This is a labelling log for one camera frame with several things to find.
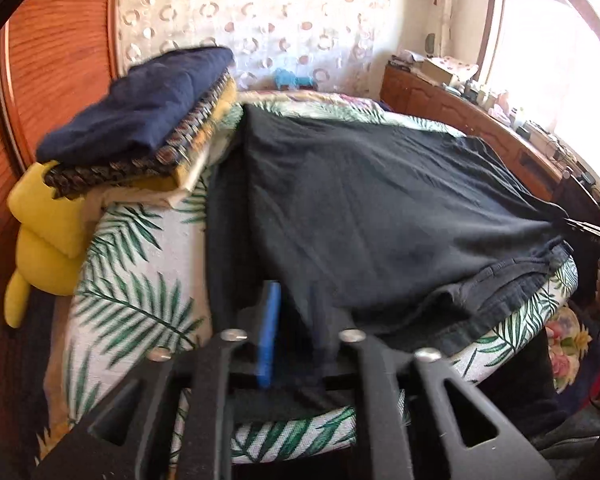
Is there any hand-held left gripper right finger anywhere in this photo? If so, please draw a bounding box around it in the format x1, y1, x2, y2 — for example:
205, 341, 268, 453
307, 285, 556, 480

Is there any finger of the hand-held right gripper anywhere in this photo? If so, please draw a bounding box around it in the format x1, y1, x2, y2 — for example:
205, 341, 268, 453
562, 215, 600, 247

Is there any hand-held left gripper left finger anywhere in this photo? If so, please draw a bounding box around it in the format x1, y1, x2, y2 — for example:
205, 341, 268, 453
30, 280, 283, 480

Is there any black printed t-shirt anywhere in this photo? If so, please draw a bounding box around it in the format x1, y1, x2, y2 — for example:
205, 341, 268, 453
205, 102, 576, 362

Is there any leaf-print cover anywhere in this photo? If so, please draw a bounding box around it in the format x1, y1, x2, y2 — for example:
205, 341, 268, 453
60, 100, 579, 466

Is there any dark cloth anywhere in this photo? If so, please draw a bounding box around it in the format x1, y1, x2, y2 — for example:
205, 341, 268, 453
482, 327, 600, 463

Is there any window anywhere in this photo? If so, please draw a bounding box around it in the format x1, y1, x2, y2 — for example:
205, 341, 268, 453
480, 0, 600, 187

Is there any long wooden cabinet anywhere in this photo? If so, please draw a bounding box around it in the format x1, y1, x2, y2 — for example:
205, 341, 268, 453
380, 62, 600, 207

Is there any cream folded garment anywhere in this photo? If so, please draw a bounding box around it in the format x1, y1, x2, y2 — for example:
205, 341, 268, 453
99, 130, 232, 211

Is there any pink floral cloth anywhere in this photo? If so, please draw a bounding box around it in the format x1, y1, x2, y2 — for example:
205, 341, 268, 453
440, 55, 481, 74

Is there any brown cardboard box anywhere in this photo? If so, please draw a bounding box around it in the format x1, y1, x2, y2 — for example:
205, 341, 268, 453
422, 58, 462, 87

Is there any mustard yellow folded garment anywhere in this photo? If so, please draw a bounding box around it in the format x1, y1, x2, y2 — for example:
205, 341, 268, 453
140, 87, 245, 194

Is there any dark patterned folded garment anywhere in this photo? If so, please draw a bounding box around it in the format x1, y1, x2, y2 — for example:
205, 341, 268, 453
45, 72, 239, 199

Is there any yellow plush toy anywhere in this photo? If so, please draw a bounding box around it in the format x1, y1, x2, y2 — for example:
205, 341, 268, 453
4, 160, 102, 330

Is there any blue toy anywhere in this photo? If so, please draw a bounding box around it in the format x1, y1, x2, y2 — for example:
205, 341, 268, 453
272, 67, 316, 92

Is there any navy folded garment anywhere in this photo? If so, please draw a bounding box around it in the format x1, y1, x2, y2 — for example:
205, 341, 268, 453
36, 46, 236, 167

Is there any gathered pale window curtain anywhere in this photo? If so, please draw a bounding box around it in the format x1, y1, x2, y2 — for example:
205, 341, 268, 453
427, 0, 462, 64

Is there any sheer circle-patterned curtain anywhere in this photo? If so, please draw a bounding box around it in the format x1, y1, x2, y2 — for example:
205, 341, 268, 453
114, 0, 397, 107

